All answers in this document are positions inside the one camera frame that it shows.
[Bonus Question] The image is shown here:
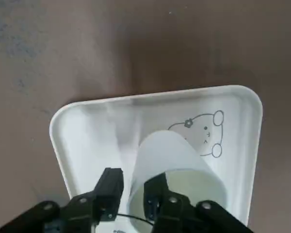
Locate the white tray with rabbit print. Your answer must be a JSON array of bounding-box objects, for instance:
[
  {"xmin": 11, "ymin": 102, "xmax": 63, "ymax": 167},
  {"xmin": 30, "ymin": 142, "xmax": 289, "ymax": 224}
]
[{"xmin": 49, "ymin": 84, "xmax": 264, "ymax": 233}]

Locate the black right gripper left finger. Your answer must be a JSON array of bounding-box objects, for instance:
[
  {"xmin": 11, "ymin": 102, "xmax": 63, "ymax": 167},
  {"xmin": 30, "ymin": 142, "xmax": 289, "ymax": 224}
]
[{"xmin": 0, "ymin": 167, "xmax": 125, "ymax": 233}]

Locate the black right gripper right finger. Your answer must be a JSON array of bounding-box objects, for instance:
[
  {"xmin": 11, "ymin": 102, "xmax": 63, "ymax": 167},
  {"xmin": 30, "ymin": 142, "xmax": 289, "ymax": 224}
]
[{"xmin": 143, "ymin": 173, "xmax": 256, "ymax": 233}]

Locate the small white cup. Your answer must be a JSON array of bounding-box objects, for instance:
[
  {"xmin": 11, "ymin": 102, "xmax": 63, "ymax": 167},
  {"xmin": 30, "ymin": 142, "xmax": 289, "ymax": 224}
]
[{"xmin": 128, "ymin": 130, "xmax": 230, "ymax": 233}]

